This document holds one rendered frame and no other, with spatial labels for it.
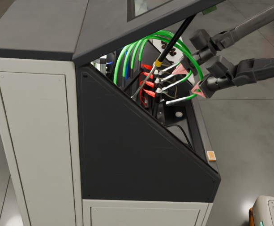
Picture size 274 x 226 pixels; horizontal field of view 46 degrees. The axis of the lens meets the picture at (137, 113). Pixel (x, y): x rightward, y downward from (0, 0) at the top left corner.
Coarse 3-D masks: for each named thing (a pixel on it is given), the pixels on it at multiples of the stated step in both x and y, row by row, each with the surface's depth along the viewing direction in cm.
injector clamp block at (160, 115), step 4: (148, 88) 176; (160, 88) 178; (148, 96) 170; (160, 104) 166; (160, 108) 163; (148, 112) 159; (160, 112) 161; (160, 116) 158; (160, 120) 156; (164, 120) 156; (164, 124) 153
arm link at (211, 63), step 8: (216, 56) 113; (208, 64) 114; (216, 64) 111; (224, 64) 111; (232, 64) 114; (216, 72) 112; (224, 72) 112; (232, 72) 112; (232, 80) 111; (240, 80) 109; (248, 80) 108
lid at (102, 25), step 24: (96, 0) 127; (120, 0) 113; (144, 0) 107; (168, 0) 97; (192, 0) 85; (216, 0) 85; (96, 24) 106; (120, 24) 96; (144, 24) 89; (168, 24) 88; (96, 48) 92
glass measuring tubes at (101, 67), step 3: (102, 57) 136; (105, 57) 137; (102, 60) 137; (105, 60) 137; (99, 63) 138; (102, 63) 138; (105, 63) 138; (99, 66) 139; (102, 66) 140; (105, 66) 149; (99, 69) 140; (102, 69) 141; (105, 69) 150; (102, 72) 142; (105, 72) 151; (105, 75) 152
